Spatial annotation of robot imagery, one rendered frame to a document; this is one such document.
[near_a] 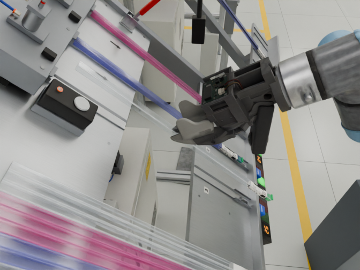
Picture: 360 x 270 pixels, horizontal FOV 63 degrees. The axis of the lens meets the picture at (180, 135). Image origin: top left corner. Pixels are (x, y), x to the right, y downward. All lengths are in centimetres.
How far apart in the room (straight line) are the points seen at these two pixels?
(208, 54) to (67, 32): 69
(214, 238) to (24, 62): 44
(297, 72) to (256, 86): 6
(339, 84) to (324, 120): 169
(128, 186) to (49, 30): 53
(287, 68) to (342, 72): 7
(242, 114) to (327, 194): 134
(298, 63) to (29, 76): 37
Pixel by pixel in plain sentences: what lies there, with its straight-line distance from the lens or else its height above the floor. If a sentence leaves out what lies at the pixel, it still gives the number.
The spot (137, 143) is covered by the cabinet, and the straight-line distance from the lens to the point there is 99.
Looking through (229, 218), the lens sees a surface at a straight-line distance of 67.
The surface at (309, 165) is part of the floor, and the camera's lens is 184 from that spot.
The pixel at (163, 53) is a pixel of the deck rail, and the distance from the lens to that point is 80.
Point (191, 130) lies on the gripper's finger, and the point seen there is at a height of 100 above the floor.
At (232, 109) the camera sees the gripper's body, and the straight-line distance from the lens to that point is 45.
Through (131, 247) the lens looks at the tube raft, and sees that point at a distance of 46.
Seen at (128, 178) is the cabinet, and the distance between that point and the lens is 91.
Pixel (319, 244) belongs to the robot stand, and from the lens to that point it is 143.
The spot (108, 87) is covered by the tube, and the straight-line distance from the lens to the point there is 49.
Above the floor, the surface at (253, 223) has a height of 73.
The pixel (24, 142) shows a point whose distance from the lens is 45.
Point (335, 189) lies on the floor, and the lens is 180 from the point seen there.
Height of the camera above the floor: 137
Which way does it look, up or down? 48 degrees down
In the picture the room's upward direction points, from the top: straight up
